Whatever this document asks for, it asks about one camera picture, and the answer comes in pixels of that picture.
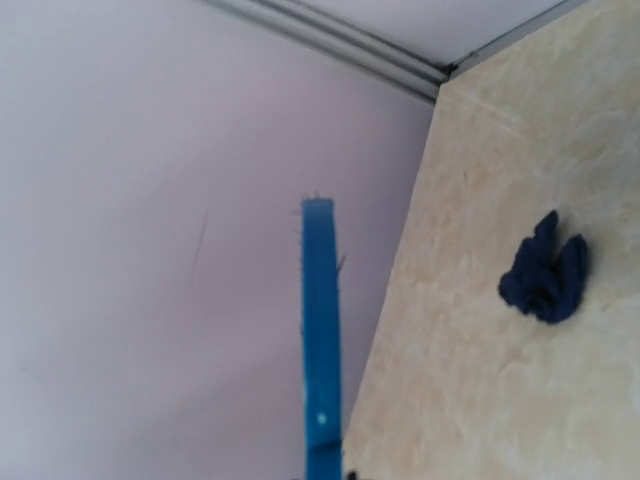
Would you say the navy scrap near wall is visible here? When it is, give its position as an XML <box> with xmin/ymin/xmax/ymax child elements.
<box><xmin>497</xmin><ymin>210</ymin><xmax>590</xmax><ymax>325</ymax></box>

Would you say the blue hand brush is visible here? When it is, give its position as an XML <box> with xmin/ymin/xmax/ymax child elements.
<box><xmin>300</xmin><ymin>198</ymin><xmax>343</xmax><ymax>479</ymax></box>

